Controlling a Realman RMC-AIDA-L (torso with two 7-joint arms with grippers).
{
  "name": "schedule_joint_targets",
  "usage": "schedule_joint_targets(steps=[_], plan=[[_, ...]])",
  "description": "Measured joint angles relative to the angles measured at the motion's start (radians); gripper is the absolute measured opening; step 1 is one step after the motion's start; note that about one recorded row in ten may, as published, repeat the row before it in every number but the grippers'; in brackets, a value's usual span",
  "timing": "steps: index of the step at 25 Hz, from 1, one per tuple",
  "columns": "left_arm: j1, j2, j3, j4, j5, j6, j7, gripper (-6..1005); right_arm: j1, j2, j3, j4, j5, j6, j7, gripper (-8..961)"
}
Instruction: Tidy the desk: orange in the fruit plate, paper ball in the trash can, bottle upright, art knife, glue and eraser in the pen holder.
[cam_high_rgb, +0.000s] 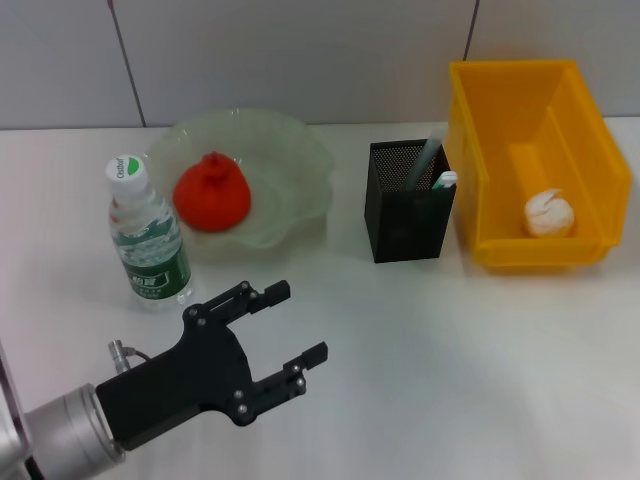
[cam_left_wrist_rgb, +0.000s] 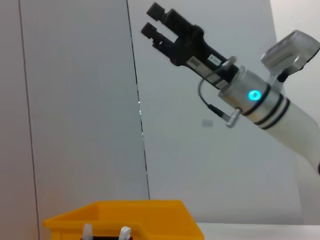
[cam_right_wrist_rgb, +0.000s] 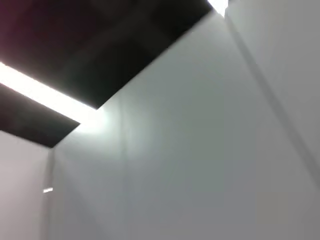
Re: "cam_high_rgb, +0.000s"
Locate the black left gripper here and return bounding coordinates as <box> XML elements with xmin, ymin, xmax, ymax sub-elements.
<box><xmin>94</xmin><ymin>279</ymin><xmax>331</xmax><ymax>452</ymax></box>

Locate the red orange fruit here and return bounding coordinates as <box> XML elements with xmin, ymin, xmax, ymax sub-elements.
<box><xmin>172</xmin><ymin>151</ymin><xmax>253</xmax><ymax>233</ymax></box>

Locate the clear green-label water bottle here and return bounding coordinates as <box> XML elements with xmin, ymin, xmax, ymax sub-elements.
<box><xmin>104</xmin><ymin>153</ymin><xmax>194</xmax><ymax>314</ymax></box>

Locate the green white pen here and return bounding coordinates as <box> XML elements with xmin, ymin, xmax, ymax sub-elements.
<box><xmin>430</xmin><ymin>170</ymin><xmax>459</xmax><ymax>192</ymax></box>

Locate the grey marker pen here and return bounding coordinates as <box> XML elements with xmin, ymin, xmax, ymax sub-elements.
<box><xmin>406</xmin><ymin>130</ymin><xmax>447</xmax><ymax>192</ymax></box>

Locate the white paper ball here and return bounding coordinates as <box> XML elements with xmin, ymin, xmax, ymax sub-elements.
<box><xmin>522</xmin><ymin>186</ymin><xmax>577</xmax><ymax>238</ymax></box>

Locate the black mesh pen holder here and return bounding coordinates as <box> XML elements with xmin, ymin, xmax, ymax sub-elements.
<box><xmin>363</xmin><ymin>137</ymin><xmax>458</xmax><ymax>265</ymax></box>

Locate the green glass fruit plate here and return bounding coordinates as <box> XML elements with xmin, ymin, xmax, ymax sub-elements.
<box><xmin>144</xmin><ymin>107</ymin><xmax>335</xmax><ymax>262</ymax></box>

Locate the yellow plastic bin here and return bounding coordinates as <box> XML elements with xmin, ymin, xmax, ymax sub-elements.
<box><xmin>446</xmin><ymin>58</ymin><xmax>632</xmax><ymax>274</ymax></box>

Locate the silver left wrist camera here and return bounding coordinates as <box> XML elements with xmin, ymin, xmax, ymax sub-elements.
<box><xmin>0</xmin><ymin>338</ymin><xmax>33</xmax><ymax>480</ymax></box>

